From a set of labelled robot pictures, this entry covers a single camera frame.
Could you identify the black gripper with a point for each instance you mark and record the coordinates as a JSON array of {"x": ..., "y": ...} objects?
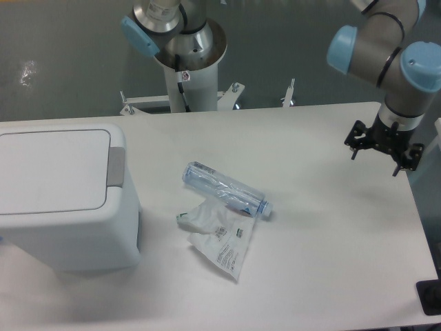
[{"x": 388, "y": 140}]

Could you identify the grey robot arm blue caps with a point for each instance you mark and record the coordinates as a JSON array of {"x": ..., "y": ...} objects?
[{"x": 409, "y": 76}]

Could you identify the silver robot arm on pedestal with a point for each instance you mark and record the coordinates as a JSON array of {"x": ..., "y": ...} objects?
[{"x": 176, "y": 33}]

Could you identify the white plastic trash can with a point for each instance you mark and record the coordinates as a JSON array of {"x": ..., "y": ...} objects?
[{"x": 101, "y": 239}]

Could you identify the white trash can lid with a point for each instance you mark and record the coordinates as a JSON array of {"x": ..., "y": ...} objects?
[{"x": 60, "y": 170}]

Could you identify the black device at table edge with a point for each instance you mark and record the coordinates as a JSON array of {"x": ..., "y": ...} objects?
[{"x": 429, "y": 295}]

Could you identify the clear plastic water bottle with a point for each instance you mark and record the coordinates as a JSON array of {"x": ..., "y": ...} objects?
[{"x": 234, "y": 194}]

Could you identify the crumpled white plastic bag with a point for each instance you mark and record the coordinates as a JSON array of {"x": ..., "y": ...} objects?
[{"x": 220, "y": 233}]

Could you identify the white levelling foot bracket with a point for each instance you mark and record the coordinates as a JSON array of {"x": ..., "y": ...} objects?
[{"x": 288, "y": 100}]

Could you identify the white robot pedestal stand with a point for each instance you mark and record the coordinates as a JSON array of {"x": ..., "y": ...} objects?
[{"x": 192, "y": 90}]

